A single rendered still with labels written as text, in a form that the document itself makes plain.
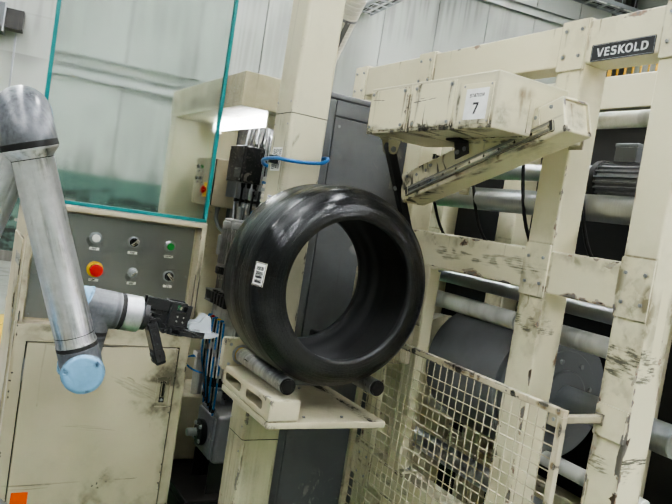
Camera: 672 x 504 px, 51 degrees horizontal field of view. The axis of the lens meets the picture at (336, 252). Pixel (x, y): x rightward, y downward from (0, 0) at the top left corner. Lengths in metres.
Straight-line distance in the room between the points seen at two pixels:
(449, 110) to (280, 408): 0.91
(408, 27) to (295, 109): 10.48
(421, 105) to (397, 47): 10.43
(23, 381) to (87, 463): 0.35
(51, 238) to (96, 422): 0.99
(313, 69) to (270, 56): 9.37
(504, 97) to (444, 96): 0.21
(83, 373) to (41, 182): 0.42
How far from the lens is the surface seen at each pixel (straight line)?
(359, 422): 2.01
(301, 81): 2.21
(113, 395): 2.42
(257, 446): 2.33
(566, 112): 1.83
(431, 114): 2.01
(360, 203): 1.88
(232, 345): 2.15
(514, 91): 1.86
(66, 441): 2.44
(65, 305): 1.60
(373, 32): 12.32
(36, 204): 1.58
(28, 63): 11.00
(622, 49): 2.00
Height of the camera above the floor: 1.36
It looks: 3 degrees down
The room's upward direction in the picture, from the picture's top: 9 degrees clockwise
